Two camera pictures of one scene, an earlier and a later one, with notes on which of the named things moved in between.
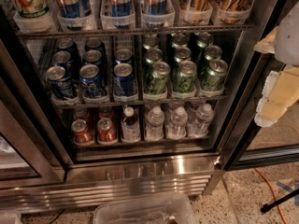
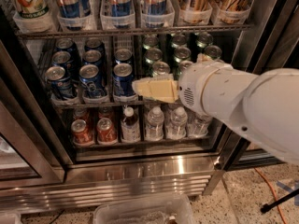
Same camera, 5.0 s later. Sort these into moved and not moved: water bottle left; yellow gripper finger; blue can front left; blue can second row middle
Moved: yellow gripper finger
Not moved: water bottle left; blue can second row middle; blue can front left
